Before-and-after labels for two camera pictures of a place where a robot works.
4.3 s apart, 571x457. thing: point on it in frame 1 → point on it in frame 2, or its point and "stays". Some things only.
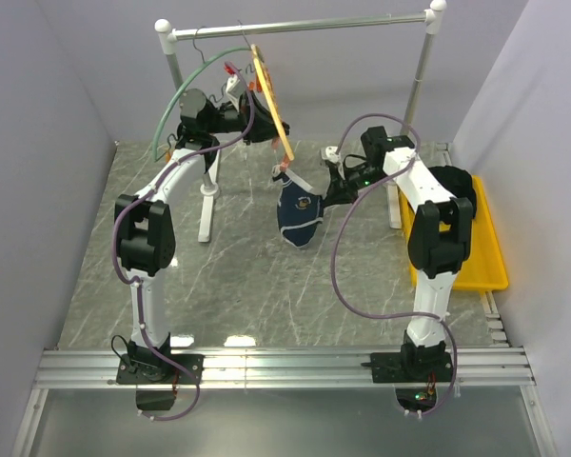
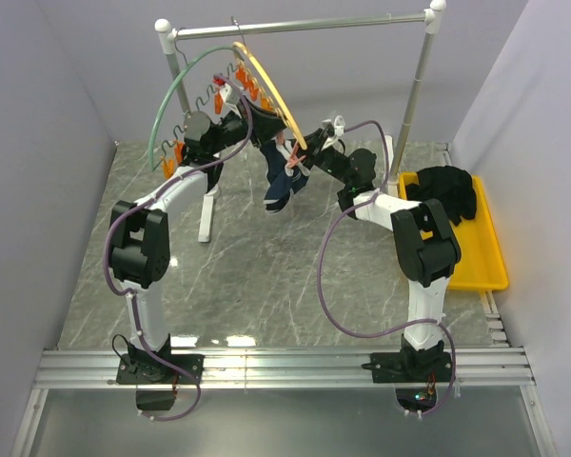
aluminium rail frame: [245, 368] stays
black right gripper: [340, 190] → [314, 141]
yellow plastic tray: [484, 268] stays
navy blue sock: [300, 209] → [281, 183]
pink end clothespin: [285, 165] → [294, 159]
